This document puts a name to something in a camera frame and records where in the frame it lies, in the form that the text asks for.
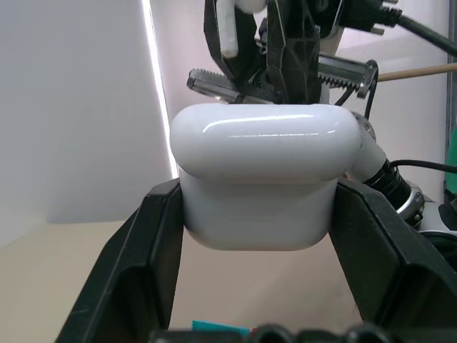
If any teal and red object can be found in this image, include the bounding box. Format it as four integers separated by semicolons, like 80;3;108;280
190;319;258;336

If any thin wooden stick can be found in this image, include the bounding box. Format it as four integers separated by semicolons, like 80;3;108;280
377;63;457;81

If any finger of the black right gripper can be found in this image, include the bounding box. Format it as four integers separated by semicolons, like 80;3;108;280
265;0;321;105
204;0;258;86

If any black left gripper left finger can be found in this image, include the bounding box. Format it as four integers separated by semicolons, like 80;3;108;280
53;177;185;343

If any white earbud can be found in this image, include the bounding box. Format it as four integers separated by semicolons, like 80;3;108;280
216;0;266;59

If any white earbud charging case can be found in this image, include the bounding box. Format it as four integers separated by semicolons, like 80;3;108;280
169;102;363;252

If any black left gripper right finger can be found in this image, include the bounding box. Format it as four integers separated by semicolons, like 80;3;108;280
328;179;457;343

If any thin black cable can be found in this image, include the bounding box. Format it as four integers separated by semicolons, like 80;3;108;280
390;159;448;173

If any green object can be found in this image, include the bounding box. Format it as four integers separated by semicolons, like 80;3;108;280
443;123;457;182

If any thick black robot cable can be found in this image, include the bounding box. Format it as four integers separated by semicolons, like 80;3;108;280
342;0;457;56

